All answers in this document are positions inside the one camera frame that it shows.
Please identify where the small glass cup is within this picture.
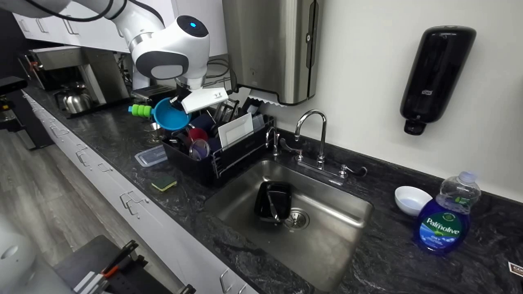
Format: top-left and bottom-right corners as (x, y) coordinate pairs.
(145, 122), (165, 145)

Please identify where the row of white wall cabinets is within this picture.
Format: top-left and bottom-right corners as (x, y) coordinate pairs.
(12, 0), (228, 56)

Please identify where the steel coffee machine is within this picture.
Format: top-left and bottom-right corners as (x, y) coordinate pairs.
(18, 46), (132, 119)

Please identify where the clear drinking glass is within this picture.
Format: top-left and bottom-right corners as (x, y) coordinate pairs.
(189, 139), (211, 161)

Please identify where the white bowl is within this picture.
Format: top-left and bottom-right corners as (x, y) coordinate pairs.
(394, 186), (433, 216)

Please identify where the black cable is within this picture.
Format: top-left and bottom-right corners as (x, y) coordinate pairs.
(203, 57), (239, 95)

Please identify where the steel paper towel dispenser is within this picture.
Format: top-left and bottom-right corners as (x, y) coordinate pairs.
(222, 0), (324, 107)

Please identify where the orange and black tool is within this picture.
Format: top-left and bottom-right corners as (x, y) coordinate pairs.
(101, 240), (140, 279)

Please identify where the black toaster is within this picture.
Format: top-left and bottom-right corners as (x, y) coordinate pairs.
(130, 85), (177, 108)

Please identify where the black dish rack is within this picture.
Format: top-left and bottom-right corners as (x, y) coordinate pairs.
(161, 100), (275, 187)

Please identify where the yellow and green sponge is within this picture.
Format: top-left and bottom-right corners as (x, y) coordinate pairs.
(151, 175), (178, 192)

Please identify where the clear plastic container lid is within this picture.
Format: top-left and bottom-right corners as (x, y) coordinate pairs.
(134, 145), (168, 167)

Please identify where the metal utensil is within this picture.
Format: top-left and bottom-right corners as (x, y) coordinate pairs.
(267, 191), (281, 222)

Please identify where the blue pan with green handle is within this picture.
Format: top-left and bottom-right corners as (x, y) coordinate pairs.
(128, 97), (192, 131)

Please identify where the drawer handle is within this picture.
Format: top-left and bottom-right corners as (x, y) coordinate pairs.
(219, 267), (248, 294)
(119, 190), (150, 220)
(49, 124), (70, 139)
(75, 145), (93, 167)

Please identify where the camera on mount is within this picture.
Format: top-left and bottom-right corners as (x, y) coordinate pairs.
(0, 76), (29, 97)

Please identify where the black food container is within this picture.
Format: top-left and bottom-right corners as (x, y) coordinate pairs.
(254, 180), (293, 223)

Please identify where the white square plate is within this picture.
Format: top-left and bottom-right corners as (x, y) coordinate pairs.
(218, 113), (255, 150)

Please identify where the steel coffee pot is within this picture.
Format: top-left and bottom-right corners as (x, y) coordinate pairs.
(56, 83), (94, 114)

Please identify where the red cup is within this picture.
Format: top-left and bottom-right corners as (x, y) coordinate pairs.
(188, 127), (209, 143)

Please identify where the black soap dispenser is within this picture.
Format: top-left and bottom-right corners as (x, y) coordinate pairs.
(399, 25), (477, 136)

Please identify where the steel sink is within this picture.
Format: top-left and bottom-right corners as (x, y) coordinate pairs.
(204, 159), (373, 293)

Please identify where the small chrome tap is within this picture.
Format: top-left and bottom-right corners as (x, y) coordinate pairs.
(265, 126), (281, 157)

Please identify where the blue dish soap bottle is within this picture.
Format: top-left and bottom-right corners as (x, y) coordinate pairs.
(413, 171), (482, 256)

